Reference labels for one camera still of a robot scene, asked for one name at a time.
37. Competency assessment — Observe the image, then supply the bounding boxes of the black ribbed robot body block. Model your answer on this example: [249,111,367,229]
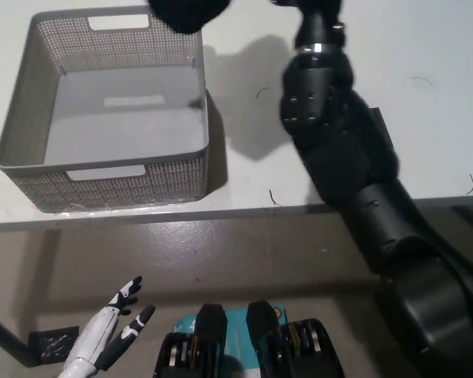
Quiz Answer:
[246,300,346,378]
[154,302,230,378]

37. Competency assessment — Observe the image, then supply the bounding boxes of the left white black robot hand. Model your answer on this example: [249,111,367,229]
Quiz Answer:
[61,275,157,378]

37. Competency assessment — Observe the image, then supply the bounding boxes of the black table foot plate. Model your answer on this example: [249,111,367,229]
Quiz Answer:
[27,325,80,367]

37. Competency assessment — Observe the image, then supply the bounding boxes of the black table leg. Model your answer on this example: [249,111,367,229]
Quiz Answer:
[0,304,39,355]

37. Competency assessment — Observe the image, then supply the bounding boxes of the clear adhesive tape strip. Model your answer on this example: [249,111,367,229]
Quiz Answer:
[61,200,194,217]

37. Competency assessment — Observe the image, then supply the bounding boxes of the black t shirt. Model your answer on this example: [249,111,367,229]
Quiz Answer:
[145,0,233,35]

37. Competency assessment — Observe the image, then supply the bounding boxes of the grey perforated plastic basket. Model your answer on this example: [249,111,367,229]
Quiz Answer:
[0,5,211,214]

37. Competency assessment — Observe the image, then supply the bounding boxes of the black table frame bar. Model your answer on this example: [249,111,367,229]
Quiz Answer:
[447,203,473,228]

